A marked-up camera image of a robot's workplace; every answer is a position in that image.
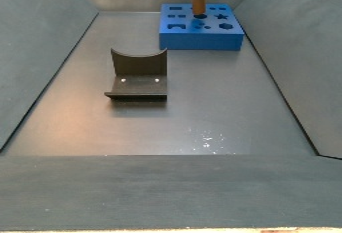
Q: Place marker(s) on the dark grey cradle stand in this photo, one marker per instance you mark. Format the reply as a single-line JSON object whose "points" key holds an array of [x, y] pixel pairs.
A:
{"points": [[140, 76]]}

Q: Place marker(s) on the blue shape sorting block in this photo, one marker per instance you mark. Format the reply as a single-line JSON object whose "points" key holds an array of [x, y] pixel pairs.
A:
{"points": [[212, 32]]}

